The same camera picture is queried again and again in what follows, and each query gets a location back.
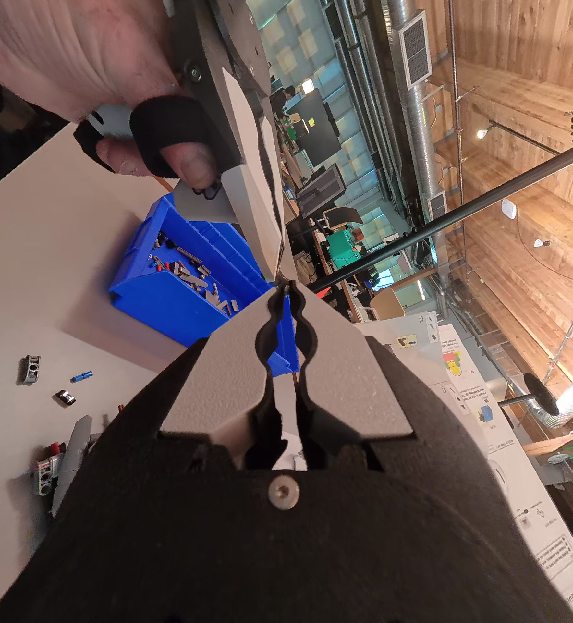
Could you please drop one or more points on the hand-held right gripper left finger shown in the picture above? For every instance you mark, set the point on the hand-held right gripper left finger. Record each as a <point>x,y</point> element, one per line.
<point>218,384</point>

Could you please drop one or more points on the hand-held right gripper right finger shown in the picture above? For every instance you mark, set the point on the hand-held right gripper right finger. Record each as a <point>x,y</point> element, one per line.
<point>354,384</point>

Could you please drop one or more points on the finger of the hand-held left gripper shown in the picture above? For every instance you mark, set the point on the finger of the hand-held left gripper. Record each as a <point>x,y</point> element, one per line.
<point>252,204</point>
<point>273,165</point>

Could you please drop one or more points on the black lego pin connector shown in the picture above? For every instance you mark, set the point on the black lego pin connector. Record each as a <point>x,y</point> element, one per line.
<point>283,290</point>

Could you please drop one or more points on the blue plastic bin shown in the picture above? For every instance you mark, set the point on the blue plastic bin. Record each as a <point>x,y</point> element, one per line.
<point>169,306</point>

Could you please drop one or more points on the pile of lego pieces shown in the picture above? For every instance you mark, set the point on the pile of lego pieces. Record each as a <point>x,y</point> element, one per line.
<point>194,277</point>

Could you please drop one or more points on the lego instruction booklet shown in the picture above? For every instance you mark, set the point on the lego instruction booklet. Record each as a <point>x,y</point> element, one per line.
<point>486,438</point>

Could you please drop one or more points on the blue lego pin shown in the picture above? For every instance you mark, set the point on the blue lego pin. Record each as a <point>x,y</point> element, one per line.
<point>81,376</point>

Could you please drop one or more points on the black shiny lego piece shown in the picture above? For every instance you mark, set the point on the black shiny lego piece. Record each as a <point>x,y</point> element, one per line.
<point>65,397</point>

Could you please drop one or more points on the partly built lego car model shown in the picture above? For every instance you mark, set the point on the partly built lego car model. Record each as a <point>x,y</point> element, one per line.
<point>67,462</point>

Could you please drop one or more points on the grey lego connector piece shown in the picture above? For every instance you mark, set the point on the grey lego connector piece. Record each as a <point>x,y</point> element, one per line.
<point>29,370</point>

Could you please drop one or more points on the person's left hand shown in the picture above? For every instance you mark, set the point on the person's left hand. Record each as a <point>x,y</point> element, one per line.
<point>72,48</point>

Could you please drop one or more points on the grey-backed computer monitor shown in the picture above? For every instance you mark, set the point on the grey-backed computer monitor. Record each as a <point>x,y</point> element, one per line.
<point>321,191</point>

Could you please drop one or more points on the black computer monitor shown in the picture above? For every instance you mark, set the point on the black computer monitor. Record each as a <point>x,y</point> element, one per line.
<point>318,126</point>

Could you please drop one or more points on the silver ventilation duct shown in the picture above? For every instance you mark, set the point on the silver ventilation duct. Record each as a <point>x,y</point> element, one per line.
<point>418,146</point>

